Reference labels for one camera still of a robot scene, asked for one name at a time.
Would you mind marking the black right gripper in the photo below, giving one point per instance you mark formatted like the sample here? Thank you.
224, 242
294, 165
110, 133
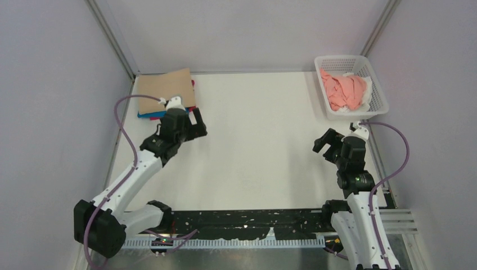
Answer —
331, 137

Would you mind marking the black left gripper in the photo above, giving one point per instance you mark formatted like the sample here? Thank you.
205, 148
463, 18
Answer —
198, 129

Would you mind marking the beige t shirt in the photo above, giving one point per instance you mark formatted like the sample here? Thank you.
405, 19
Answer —
145, 82

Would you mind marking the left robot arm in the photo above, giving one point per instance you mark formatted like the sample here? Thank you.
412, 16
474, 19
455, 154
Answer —
103, 224

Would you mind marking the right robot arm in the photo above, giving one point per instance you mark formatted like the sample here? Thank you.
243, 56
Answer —
356, 218

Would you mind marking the red folded t shirt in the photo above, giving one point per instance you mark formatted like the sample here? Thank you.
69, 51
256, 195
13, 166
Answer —
193, 84

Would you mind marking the blue folded t shirt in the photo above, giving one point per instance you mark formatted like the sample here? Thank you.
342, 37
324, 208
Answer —
153, 115

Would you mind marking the pink t shirt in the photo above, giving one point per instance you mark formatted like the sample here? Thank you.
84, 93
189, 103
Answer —
344, 91

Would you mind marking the white plastic laundry basket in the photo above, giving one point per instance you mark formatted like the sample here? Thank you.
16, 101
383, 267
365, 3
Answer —
375, 102

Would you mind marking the white t shirt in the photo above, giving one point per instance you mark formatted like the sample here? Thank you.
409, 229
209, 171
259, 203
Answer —
367, 97

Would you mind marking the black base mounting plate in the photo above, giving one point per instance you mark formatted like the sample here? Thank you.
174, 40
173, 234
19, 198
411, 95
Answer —
286, 224

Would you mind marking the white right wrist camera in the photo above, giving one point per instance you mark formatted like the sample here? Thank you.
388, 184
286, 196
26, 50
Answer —
358, 130

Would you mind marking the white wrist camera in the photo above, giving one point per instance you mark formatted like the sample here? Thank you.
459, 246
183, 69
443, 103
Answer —
358, 130
172, 103

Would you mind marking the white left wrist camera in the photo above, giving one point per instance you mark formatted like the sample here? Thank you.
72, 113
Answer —
172, 103

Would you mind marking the aluminium front rail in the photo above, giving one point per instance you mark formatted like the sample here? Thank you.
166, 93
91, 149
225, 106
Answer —
168, 241

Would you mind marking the aluminium frame rail right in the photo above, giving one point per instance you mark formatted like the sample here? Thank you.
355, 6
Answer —
378, 29

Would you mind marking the aluminium frame rail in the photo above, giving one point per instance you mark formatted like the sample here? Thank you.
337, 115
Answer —
102, 13
378, 29

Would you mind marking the aluminium frame rail left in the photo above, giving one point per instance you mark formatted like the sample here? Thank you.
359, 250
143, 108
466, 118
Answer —
102, 13

